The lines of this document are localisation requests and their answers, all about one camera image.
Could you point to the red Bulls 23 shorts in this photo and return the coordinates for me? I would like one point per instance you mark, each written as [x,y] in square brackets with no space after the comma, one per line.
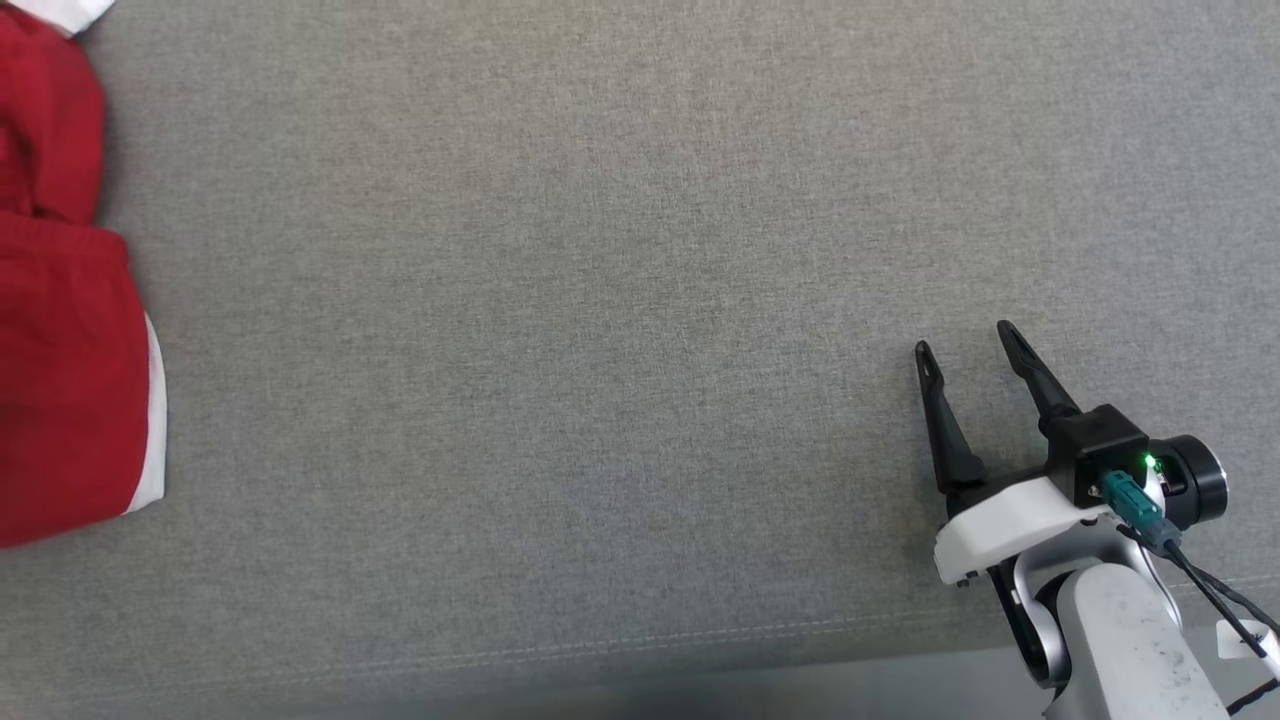
[70,400]

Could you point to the grey fabric sofa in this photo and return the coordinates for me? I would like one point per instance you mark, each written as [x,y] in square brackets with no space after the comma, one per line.
[600,350]

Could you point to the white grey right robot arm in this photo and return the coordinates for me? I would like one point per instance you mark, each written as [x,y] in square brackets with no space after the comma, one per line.
[1130,640]

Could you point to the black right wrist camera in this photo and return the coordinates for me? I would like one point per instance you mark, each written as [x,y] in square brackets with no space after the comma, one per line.
[1095,445]

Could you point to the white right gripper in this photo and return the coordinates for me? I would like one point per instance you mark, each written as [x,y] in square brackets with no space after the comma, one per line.
[1010,525]

